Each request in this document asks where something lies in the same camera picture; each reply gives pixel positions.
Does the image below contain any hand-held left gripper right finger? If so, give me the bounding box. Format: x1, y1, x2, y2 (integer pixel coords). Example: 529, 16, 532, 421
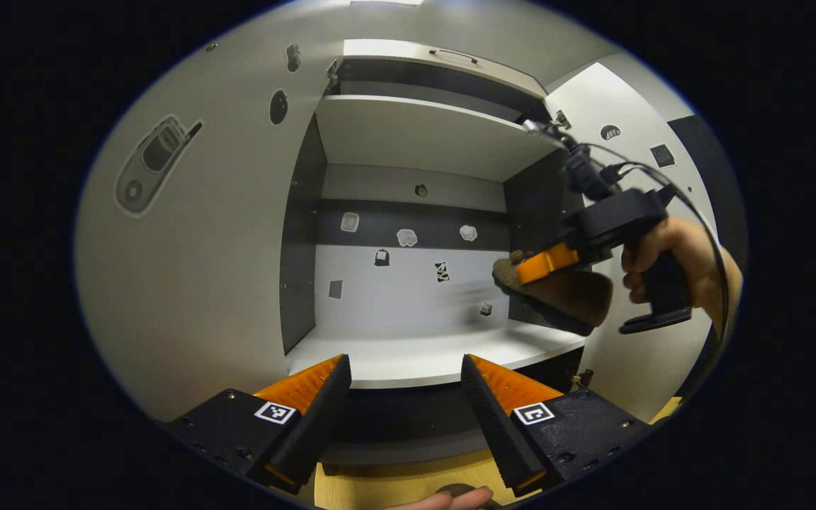
460, 353, 651, 498

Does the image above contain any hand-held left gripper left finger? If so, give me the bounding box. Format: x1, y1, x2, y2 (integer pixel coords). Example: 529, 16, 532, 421
166, 353, 353, 495

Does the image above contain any white shoe cabinet door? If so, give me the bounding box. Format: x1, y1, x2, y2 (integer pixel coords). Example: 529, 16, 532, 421
74, 14, 345, 424
546, 62, 717, 424

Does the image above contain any white shoe cabinet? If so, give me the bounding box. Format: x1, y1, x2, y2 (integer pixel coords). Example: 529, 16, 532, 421
279, 39, 589, 468

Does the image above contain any white cabinet drawer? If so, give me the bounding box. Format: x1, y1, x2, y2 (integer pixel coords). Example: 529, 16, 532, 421
342, 39, 549, 100

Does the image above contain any metal drawer handle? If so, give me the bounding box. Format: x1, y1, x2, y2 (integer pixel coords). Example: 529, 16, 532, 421
429, 48, 480, 66

